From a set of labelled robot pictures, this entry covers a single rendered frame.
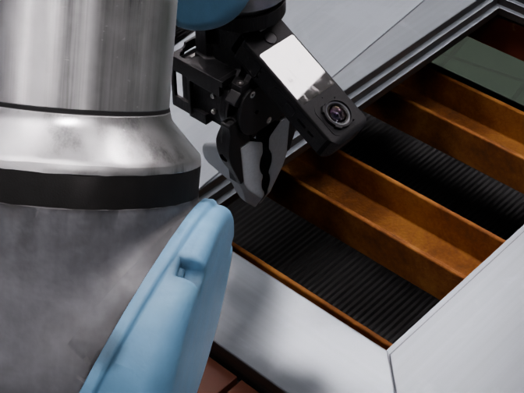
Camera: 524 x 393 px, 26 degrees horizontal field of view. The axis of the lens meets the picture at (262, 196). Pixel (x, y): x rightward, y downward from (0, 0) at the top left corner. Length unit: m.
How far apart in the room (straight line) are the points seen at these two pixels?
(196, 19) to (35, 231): 0.34
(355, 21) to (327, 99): 0.46
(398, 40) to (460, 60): 1.50
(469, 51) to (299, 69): 1.97
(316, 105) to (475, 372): 0.26
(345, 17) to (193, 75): 0.44
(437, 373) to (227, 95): 0.28
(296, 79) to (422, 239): 0.44
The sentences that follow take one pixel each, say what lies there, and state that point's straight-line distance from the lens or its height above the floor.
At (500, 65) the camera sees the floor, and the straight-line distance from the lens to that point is 2.82.
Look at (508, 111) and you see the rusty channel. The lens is 1.44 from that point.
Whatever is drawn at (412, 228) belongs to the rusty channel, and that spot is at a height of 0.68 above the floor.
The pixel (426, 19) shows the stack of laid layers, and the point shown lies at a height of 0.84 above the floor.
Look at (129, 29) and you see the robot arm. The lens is 0.45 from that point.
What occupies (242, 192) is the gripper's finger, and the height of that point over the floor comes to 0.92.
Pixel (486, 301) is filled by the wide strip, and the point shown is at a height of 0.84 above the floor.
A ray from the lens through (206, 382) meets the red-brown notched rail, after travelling 0.96.
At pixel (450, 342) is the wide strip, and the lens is 0.97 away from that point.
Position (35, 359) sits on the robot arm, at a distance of 0.45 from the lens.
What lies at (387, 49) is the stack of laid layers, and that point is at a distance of 1.31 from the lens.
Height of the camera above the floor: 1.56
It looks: 41 degrees down
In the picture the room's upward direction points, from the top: straight up
